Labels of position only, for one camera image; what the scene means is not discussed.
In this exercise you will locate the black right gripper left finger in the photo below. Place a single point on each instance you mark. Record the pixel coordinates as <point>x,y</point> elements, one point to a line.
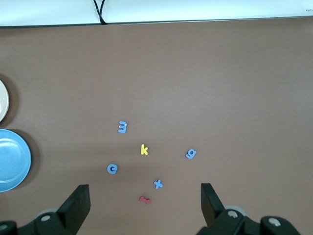
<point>71,210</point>

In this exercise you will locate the beige plate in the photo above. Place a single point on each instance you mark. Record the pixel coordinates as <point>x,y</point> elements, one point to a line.
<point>2,100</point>

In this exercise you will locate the blue foam letter g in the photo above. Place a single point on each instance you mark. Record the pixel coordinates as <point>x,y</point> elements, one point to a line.
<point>189,155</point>

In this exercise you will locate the yellow foam letter k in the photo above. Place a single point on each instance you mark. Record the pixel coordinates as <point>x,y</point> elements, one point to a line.
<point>143,149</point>

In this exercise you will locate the blue foam letter x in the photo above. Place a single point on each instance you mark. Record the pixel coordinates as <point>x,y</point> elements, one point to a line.
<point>158,184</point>

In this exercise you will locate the red foam letter r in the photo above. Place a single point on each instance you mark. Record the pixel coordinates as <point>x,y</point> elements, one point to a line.
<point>145,199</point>

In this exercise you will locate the brown table mat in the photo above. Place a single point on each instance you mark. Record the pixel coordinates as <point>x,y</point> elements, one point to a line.
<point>171,73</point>

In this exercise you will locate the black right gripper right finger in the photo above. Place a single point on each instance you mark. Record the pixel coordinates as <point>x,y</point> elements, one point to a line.
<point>212,210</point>

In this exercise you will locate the blue foam letter e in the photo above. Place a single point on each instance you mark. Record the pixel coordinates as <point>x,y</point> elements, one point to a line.
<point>109,169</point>

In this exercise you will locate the blue foam letter m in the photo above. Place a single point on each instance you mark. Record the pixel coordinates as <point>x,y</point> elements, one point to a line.
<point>122,127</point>

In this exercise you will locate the blue plate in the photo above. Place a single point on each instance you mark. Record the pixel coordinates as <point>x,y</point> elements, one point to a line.
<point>12,159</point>

